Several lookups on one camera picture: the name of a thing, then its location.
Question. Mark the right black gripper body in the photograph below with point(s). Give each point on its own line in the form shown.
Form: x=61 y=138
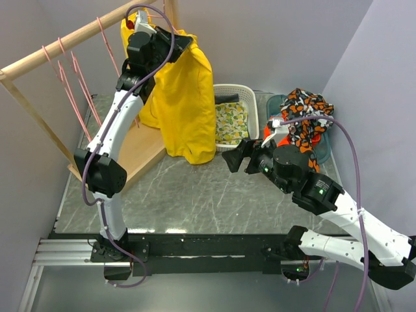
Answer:
x=261 y=158

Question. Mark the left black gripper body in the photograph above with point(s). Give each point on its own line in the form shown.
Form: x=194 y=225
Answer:
x=160 y=43

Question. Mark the yellow shorts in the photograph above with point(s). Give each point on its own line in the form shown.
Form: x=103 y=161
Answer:
x=182 y=106

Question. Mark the pink wire hanger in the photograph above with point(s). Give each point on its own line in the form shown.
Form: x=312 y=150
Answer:
x=78 y=72
x=108 y=46
x=61 y=76
x=171 y=10

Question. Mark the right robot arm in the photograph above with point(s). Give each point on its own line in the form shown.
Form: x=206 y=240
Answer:
x=383 y=253

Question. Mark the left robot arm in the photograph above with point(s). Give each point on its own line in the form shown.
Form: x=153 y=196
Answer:
x=103 y=178

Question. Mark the lemon print folded cloth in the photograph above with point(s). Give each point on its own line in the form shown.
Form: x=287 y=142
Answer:
x=231 y=123

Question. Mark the dark navy folded cloth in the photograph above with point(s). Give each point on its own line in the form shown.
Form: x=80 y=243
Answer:
x=228 y=98

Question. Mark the teal plastic tray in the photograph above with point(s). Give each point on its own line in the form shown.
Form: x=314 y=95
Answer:
x=321 y=145

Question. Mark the white plastic basket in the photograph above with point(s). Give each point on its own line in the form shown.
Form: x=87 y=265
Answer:
x=247 y=97

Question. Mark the orange black patterned garment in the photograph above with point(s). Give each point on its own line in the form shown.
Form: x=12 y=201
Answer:
x=301 y=103

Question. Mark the wooden clothes rack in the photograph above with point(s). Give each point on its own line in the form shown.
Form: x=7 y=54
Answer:
x=143 y=147

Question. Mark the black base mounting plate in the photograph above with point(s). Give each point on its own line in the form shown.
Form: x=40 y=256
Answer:
x=151 y=254

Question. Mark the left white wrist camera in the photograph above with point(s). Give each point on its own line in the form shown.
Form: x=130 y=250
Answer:
x=139 y=22

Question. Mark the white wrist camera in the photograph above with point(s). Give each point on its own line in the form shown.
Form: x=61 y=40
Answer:
x=275 y=122
x=139 y=22

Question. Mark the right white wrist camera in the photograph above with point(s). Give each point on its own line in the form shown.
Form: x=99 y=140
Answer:
x=275 y=122

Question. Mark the aluminium rail frame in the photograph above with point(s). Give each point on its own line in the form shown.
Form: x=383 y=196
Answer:
x=55 y=253

